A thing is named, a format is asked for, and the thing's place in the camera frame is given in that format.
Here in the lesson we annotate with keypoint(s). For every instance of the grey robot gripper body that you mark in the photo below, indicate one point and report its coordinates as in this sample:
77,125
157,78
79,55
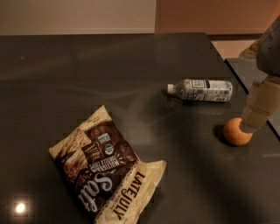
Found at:
269,53

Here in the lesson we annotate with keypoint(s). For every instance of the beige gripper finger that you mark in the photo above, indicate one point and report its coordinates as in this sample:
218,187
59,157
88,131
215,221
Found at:
262,102
250,52

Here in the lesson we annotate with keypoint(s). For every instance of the orange fruit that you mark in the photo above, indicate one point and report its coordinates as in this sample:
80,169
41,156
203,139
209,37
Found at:
233,133

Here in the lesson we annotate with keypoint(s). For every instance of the brown Late July chip bag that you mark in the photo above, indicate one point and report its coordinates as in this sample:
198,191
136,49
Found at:
105,173

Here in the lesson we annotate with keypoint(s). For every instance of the clear plastic water bottle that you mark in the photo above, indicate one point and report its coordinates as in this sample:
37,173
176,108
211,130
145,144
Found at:
202,90

